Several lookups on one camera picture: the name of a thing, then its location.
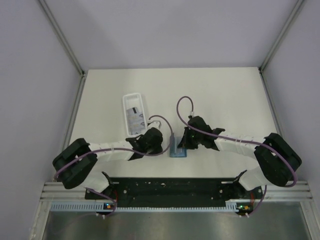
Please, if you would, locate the blue leather card holder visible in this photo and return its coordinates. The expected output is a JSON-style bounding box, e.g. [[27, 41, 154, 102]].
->
[[169, 134, 187, 158]]

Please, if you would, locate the white plastic basket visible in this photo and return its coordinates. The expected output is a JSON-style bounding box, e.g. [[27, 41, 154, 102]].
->
[[122, 93, 147, 137]]

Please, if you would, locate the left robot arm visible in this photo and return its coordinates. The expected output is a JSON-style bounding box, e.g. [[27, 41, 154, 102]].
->
[[52, 127, 163, 199]]

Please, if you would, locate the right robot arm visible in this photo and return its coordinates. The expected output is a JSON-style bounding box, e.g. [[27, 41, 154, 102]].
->
[[178, 115, 302, 198]]

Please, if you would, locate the silver VIP card bottom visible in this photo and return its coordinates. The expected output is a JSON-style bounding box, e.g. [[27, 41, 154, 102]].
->
[[128, 119, 146, 135]]

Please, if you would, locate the silver vip card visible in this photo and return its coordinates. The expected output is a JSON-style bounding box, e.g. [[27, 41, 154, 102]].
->
[[128, 119, 146, 135], [126, 107, 144, 121]]

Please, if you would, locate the silver VIP card middle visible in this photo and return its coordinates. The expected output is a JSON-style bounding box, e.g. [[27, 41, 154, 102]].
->
[[126, 107, 144, 121]]

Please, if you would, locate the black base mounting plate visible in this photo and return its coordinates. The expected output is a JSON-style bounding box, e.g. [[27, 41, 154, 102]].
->
[[100, 177, 263, 200]]

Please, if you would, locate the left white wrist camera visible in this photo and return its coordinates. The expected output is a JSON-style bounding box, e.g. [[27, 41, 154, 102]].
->
[[147, 120, 162, 130]]

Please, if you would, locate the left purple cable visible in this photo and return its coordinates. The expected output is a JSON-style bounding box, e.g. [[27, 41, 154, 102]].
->
[[53, 114, 175, 217]]

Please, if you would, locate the purple cable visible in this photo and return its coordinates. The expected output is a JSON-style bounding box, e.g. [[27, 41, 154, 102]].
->
[[53, 114, 175, 217], [176, 96, 298, 217]]

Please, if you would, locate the grey slotted cable duct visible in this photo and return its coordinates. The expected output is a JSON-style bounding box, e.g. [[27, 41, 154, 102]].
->
[[49, 199, 247, 213]]

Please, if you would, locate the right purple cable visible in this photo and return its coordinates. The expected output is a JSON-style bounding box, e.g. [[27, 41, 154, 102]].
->
[[176, 96, 298, 217]]

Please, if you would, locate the aluminium frame rail front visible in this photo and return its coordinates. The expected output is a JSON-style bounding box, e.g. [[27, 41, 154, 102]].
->
[[40, 181, 313, 202]]

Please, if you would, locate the right aluminium corner post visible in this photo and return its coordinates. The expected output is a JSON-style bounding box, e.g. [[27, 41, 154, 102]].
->
[[259, 0, 307, 74]]

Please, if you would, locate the aluminium corner post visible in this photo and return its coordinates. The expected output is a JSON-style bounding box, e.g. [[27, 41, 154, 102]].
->
[[259, 0, 307, 74], [36, 0, 85, 77]]

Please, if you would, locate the left aluminium corner post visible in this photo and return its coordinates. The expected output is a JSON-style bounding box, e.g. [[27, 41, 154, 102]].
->
[[36, 0, 85, 77]]

